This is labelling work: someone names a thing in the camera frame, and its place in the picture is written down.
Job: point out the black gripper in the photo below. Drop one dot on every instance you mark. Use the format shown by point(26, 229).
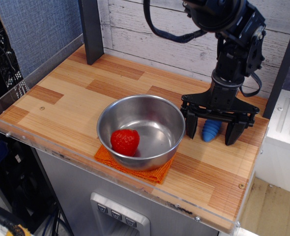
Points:
point(219, 102)

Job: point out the blue handled metal fork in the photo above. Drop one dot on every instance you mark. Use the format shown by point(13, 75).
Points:
point(210, 129)

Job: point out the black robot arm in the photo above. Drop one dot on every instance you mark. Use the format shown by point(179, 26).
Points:
point(240, 30)

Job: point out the stainless steel bowl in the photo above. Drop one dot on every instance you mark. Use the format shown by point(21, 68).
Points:
point(159, 123)

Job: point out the orange cloth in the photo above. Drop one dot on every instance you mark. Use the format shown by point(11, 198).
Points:
point(157, 175)

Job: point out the white ribbed appliance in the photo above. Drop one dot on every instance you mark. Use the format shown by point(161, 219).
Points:
point(273, 162)

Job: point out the red toy strawberry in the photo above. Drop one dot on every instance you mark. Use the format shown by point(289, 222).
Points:
point(125, 141)

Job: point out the silver dispenser button panel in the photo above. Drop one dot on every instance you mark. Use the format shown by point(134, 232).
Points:
point(114, 219)

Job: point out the black crate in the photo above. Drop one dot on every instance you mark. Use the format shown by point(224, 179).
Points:
point(10, 74)

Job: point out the dark right shelf post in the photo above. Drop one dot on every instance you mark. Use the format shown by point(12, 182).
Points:
point(278, 84)

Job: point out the dark shelf post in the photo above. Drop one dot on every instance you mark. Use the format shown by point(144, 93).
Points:
point(91, 28)
point(278, 84)

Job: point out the dark left shelf post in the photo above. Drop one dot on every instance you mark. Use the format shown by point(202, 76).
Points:
point(91, 28)

